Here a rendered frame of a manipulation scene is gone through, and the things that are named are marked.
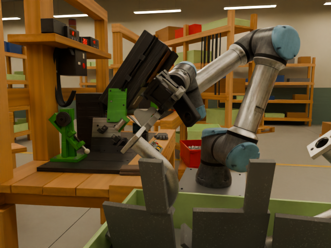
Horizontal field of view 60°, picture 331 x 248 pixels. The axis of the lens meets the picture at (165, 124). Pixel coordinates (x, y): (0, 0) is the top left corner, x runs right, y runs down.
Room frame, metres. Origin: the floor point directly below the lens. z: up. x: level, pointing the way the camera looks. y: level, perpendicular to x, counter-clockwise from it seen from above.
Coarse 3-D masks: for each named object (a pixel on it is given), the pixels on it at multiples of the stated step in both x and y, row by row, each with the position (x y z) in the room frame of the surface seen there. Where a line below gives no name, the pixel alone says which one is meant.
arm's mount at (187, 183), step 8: (192, 168) 1.32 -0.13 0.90; (184, 176) 1.22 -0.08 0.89; (192, 176) 1.22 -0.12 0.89; (232, 176) 1.23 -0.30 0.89; (240, 176) 1.23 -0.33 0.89; (184, 184) 1.13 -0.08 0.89; (192, 184) 1.13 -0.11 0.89; (232, 184) 1.14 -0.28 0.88; (240, 184) 1.14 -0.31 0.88; (192, 192) 1.06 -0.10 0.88; (200, 192) 1.06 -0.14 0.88; (208, 192) 1.06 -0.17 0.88; (216, 192) 1.06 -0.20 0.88; (224, 192) 1.06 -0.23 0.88; (232, 192) 1.06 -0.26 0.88; (240, 192) 1.06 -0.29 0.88
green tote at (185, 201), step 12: (132, 192) 0.85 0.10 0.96; (180, 192) 0.85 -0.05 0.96; (132, 204) 0.83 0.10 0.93; (144, 204) 0.86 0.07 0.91; (180, 204) 0.84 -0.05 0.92; (192, 204) 0.84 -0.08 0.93; (204, 204) 0.83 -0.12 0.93; (216, 204) 0.82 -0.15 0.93; (228, 204) 0.81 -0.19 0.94; (240, 204) 0.81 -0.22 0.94; (276, 204) 0.79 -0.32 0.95; (288, 204) 0.78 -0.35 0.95; (300, 204) 0.78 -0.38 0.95; (312, 204) 0.77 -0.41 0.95; (324, 204) 0.76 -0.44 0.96; (180, 216) 0.84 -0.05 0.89; (192, 216) 0.84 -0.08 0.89; (312, 216) 0.77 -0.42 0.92; (180, 228) 0.84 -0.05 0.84; (96, 240) 0.58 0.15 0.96; (108, 240) 0.64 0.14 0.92
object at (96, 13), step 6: (66, 0) 2.00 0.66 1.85; (72, 0) 2.00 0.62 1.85; (78, 0) 2.01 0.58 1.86; (84, 0) 2.12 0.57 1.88; (90, 0) 2.23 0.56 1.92; (78, 6) 2.14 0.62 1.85; (84, 6) 2.14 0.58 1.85; (90, 6) 2.23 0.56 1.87; (96, 6) 2.35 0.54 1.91; (84, 12) 2.30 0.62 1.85; (90, 12) 2.30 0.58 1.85; (96, 12) 2.35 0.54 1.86; (102, 12) 2.50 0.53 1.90; (96, 18) 2.49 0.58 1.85; (102, 18) 2.50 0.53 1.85
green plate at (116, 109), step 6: (108, 90) 1.77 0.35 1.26; (114, 90) 1.76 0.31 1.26; (120, 90) 1.76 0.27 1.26; (126, 90) 1.76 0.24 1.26; (108, 96) 1.76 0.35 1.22; (114, 96) 1.75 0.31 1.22; (120, 96) 1.75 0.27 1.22; (126, 96) 1.75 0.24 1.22; (108, 102) 1.75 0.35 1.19; (114, 102) 1.74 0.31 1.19; (120, 102) 1.74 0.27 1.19; (126, 102) 1.74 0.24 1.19; (108, 108) 1.74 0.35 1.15; (114, 108) 1.73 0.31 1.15; (120, 108) 1.73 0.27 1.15; (126, 108) 1.79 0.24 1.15; (108, 114) 1.73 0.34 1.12; (114, 114) 1.72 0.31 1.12; (120, 114) 1.72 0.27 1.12; (126, 114) 1.79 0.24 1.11; (108, 120) 1.72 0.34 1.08; (114, 120) 1.72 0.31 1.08
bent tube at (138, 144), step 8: (144, 128) 0.55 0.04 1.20; (136, 136) 0.52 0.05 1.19; (128, 144) 0.53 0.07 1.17; (136, 144) 0.54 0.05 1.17; (144, 144) 0.54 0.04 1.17; (136, 152) 0.54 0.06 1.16; (144, 152) 0.54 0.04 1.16; (152, 152) 0.54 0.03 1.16; (168, 168) 0.54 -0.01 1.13; (168, 176) 0.54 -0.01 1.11; (176, 176) 0.55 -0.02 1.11; (168, 184) 0.55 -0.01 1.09; (176, 184) 0.55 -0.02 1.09; (168, 192) 0.55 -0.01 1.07; (176, 192) 0.56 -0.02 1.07; (168, 200) 0.56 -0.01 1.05
